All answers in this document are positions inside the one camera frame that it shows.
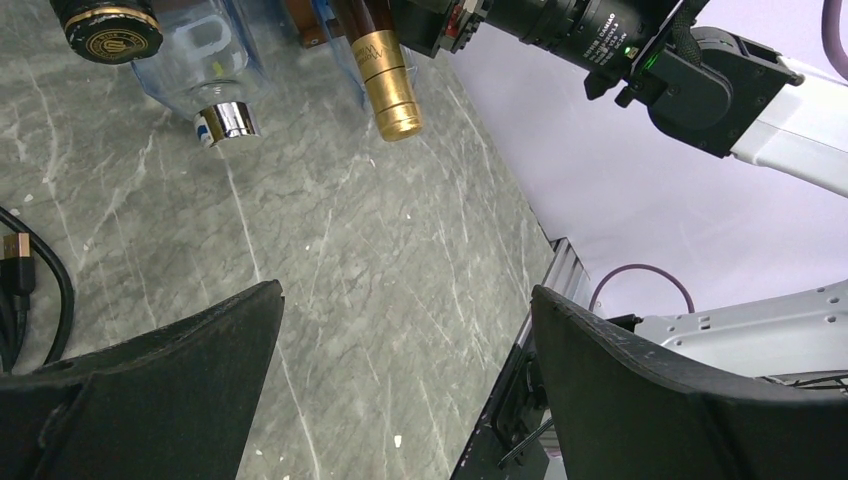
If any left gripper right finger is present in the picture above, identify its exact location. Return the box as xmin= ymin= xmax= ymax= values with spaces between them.
xmin=531 ymin=285 xmax=847 ymax=479

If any brown gold-capped wine bottle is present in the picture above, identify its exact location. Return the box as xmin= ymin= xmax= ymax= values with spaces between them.
xmin=330 ymin=0 xmax=423 ymax=142

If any coiled black cable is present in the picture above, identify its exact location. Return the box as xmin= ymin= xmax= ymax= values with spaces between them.
xmin=0 ymin=205 xmax=75 ymax=374

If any blue label clear bottle left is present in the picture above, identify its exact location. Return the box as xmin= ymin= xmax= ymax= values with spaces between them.
xmin=132 ymin=1 xmax=270 ymax=148

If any blue label clear bottle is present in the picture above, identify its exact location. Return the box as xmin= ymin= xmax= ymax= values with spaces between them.
xmin=314 ymin=1 xmax=420 ymax=120
xmin=132 ymin=1 xmax=270 ymax=148

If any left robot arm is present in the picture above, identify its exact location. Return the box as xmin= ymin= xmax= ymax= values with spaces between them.
xmin=1 ymin=281 xmax=847 ymax=479

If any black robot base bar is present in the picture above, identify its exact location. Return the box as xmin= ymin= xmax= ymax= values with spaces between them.
xmin=450 ymin=344 xmax=552 ymax=480

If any dark bottle black cap left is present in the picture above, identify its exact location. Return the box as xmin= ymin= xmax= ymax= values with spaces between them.
xmin=50 ymin=0 xmax=163 ymax=65

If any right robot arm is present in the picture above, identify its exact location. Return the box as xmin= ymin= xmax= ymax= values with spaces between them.
xmin=390 ymin=0 xmax=847 ymax=195

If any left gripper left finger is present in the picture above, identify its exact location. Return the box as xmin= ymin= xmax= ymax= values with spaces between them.
xmin=1 ymin=280 xmax=285 ymax=479

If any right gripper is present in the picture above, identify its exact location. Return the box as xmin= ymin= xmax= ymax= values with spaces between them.
xmin=389 ymin=0 xmax=678 ymax=73

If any blue label clear bottle right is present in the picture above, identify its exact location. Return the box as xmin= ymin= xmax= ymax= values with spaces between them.
xmin=314 ymin=1 xmax=420 ymax=120

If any brown wooden wine rack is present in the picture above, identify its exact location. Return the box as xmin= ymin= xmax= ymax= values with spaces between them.
xmin=283 ymin=0 xmax=331 ymax=49

